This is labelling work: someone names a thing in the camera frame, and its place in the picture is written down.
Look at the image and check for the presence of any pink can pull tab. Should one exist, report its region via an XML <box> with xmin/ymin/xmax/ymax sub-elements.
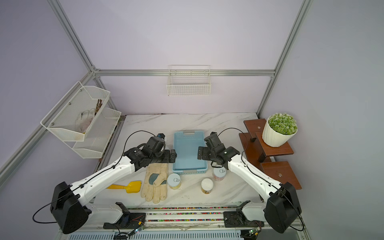
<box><xmin>213</xmin><ymin>167</ymin><xmax>227</xmax><ymax>182</ymax></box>

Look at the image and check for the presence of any clear bag in bin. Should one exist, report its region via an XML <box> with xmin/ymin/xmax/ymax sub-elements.
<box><xmin>75</xmin><ymin>109</ymin><xmax>96</xmax><ymax>134</ymax></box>

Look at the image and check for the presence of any white mesh bin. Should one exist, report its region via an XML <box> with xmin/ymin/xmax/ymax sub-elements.
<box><xmin>72</xmin><ymin>108</ymin><xmax>121</xmax><ymax>159</ymax></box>
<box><xmin>41</xmin><ymin>82</ymin><xmax>110</xmax><ymax>142</ymax></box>

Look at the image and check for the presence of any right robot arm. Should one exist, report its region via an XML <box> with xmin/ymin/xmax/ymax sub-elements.
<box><xmin>198</xmin><ymin>132</ymin><xmax>302</xmax><ymax>234</ymax></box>

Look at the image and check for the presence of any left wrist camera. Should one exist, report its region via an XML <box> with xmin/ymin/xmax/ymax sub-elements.
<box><xmin>157</xmin><ymin>133</ymin><xmax>166</xmax><ymax>140</ymax></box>

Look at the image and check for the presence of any light blue plastic basket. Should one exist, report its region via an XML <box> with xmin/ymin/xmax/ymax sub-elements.
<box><xmin>172</xmin><ymin>130</ymin><xmax>208</xmax><ymax>175</ymax></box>

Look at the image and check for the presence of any white potted green plant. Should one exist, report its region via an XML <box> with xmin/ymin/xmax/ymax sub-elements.
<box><xmin>262</xmin><ymin>113</ymin><xmax>298</xmax><ymax>148</ymax></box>

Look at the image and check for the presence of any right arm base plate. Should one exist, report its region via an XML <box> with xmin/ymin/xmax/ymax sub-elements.
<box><xmin>223</xmin><ymin>212</ymin><xmax>265</xmax><ymax>228</ymax></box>

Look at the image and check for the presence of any yellow can pull tab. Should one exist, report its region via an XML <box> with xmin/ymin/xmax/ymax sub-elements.
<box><xmin>167</xmin><ymin>173</ymin><xmax>181</xmax><ymax>190</ymax></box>

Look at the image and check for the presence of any white wire wall basket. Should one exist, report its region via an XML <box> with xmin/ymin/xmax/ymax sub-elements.
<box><xmin>167</xmin><ymin>65</ymin><xmax>212</xmax><ymax>97</ymax></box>

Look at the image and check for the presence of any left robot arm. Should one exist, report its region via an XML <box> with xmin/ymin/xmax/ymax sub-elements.
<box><xmin>50</xmin><ymin>136</ymin><xmax>177</xmax><ymax>234</ymax></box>

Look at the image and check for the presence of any yellow plastic scoop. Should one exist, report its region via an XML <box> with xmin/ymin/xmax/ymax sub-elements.
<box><xmin>107</xmin><ymin>181</ymin><xmax>142</xmax><ymax>194</ymax></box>

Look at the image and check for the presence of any white mesh upper bin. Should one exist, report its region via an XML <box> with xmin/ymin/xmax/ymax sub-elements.
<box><xmin>41</xmin><ymin>82</ymin><xmax>110</xmax><ymax>142</ymax></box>

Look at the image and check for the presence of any beige work glove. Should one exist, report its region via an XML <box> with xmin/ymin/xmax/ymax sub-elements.
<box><xmin>141</xmin><ymin>163</ymin><xmax>168</xmax><ymax>204</ymax></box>

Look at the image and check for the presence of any brown wooden tiered shelf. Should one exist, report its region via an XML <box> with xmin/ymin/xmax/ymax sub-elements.
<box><xmin>239</xmin><ymin>119</ymin><xmax>302</xmax><ymax>190</ymax></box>

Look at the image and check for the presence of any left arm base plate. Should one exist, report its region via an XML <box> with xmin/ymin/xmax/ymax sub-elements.
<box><xmin>103</xmin><ymin>213</ymin><xmax>146</xmax><ymax>230</ymax></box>

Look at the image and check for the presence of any aluminium frame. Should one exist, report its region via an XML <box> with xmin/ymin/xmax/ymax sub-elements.
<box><xmin>1</xmin><ymin>1</ymin><xmax>313</xmax><ymax>187</ymax></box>

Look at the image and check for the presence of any white mesh lower bin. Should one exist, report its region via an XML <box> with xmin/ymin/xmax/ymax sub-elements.
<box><xmin>72</xmin><ymin>108</ymin><xmax>121</xmax><ymax>159</ymax></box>

